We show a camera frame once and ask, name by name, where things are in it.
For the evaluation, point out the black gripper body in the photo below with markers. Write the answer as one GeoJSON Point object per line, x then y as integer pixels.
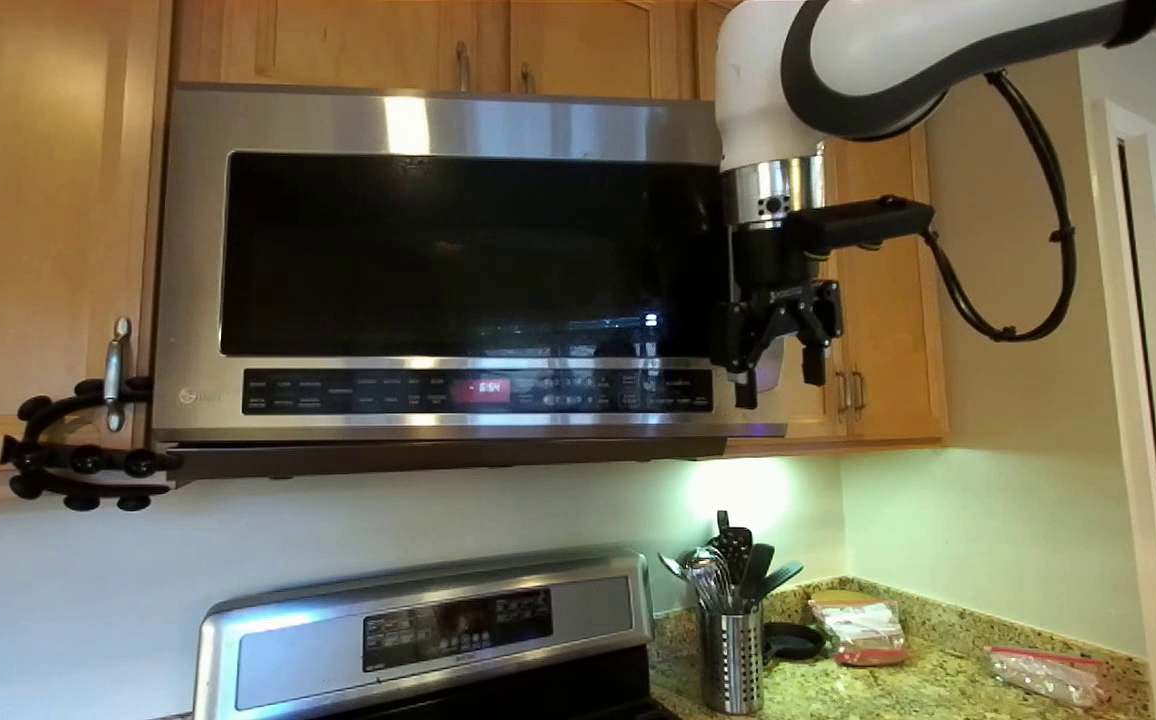
{"type": "Point", "coordinates": [770, 273]}

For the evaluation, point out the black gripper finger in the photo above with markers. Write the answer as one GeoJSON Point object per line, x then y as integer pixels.
{"type": "Point", "coordinates": [747, 374]}
{"type": "Point", "coordinates": [819, 343]}

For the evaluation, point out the stainless steel microwave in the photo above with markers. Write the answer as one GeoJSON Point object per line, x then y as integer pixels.
{"type": "Point", "coordinates": [470, 252]}

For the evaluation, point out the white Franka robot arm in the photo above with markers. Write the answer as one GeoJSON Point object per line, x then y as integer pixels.
{"type": "Point", "coordinates": [979, 32]}

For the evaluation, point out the large wooden cabinet door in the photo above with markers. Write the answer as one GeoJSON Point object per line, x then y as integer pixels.
{"type": "Point", "coordinates": [896, 333]}
{"type": "Point", "coordinates": [791, 420]}

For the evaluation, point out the glass jars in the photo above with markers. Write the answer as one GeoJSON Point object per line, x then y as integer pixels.
{"type": "Point", "coordinates": [680, 568]}

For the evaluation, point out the dark cooking spoon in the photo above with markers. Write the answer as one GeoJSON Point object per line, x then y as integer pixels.
{"type": "Point", "coordinates": [778, 583]}

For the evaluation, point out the small black dish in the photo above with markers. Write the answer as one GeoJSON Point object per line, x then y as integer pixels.
{"type": "Point", "coordinates": [795, 642]}

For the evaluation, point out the red white food bag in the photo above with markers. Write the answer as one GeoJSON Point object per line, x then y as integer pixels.
{"type": "Point", "coordinates": [863, 629]}

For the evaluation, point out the perforated metal utensil holder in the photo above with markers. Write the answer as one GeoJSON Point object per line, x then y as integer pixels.
{"type": "Point", "coordinates": [730, 663]}

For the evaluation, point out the small wooden cabinet door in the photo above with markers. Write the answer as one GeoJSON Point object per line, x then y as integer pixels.
{"type": "Point", "coordinates": [321, 41]}
{"type": "Point", "coordinates": [580, 44]}

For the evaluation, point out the clear plastic food bag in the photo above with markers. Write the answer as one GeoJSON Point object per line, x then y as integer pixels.
{"type": "Point", "coordinates": [1044, 672]}

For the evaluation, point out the stainless steel stove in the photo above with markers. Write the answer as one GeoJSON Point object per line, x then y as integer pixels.
{"type": "Point", "coordinates": [308, 653]}

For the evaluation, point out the black flexible tripod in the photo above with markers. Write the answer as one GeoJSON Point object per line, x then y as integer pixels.
{"type": "Point", "coordinates": [68, 463]}

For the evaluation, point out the tall wooden cabinet door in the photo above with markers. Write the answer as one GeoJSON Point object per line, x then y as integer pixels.
{"type": "Point", "coordinates": [29, 201]}

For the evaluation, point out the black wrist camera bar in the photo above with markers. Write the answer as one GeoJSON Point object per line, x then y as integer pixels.
{"type": "Point", "coordinates": [879, 220]}

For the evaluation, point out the white door frame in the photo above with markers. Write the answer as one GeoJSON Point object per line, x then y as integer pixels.
{"type": "Point", "coordinates": [1142, 402]}

